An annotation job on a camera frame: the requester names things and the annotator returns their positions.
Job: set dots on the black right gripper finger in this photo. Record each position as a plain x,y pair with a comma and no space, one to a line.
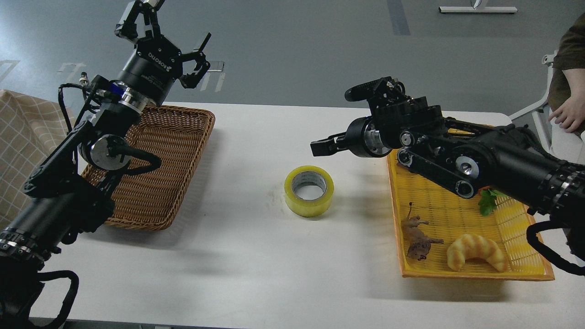
329,146

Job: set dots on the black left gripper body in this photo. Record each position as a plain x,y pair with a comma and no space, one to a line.
152,68

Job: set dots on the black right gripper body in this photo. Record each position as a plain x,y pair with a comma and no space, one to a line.
362,138

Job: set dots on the yellow tape roll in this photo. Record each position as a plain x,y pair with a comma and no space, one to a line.
308,176

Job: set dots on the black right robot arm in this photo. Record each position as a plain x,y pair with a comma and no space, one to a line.
464,157

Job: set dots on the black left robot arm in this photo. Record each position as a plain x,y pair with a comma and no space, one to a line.
71,191

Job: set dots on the person's hand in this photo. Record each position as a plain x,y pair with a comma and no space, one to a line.
570,115

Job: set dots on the yellow plastic basket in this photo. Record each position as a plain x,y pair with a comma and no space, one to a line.
451,216

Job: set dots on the brown toy animal figure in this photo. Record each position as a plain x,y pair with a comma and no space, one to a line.
419,243

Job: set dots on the brown wicker basket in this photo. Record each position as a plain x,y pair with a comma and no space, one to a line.
178,136

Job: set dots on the beige checkered cloth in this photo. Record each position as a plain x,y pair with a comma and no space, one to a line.
30,129

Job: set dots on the orange toy carrot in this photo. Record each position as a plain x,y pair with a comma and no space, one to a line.
488,200

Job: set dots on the toy croissant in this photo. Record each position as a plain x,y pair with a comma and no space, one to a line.
474,246

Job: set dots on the white stand base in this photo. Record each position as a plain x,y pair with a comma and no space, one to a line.
479,7

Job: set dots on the white office chair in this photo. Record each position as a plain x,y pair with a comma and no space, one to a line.
537,108

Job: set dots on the person in olive clothing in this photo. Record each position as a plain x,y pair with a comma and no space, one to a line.
569,66

